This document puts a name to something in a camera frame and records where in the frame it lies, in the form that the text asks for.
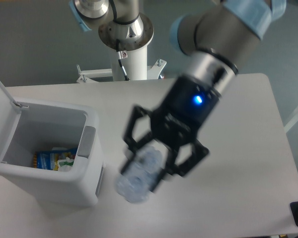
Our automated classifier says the blue snack wrapper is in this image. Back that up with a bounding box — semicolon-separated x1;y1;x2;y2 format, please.
33;147;77;171

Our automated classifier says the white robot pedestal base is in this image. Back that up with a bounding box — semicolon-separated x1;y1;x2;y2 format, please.
76;13;167;83

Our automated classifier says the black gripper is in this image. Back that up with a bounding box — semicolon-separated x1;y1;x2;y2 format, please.
120;75;220;192

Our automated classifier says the clear plastic water bottle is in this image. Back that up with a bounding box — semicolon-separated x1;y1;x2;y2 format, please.
115;146;162;203

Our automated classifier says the white plastic trash can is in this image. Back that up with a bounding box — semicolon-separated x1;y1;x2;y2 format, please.
0;81;105;206

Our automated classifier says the black cable on pedestal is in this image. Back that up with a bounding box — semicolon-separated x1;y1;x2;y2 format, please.
115;39;130;81

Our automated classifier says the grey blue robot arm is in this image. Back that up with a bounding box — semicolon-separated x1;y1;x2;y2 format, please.
69;0;286;194

